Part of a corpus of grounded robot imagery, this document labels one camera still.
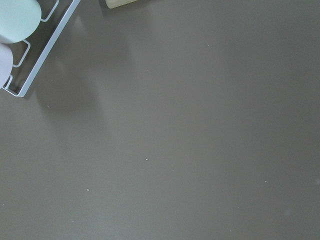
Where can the wooden cutting board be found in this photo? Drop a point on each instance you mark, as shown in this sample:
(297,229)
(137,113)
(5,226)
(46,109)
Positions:
(111,4)

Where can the pale pink plate in rack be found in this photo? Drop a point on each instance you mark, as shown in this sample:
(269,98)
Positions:
(6,63)

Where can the pale green plate in rack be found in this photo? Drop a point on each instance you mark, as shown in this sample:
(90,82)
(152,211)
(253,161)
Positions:
(18,19)

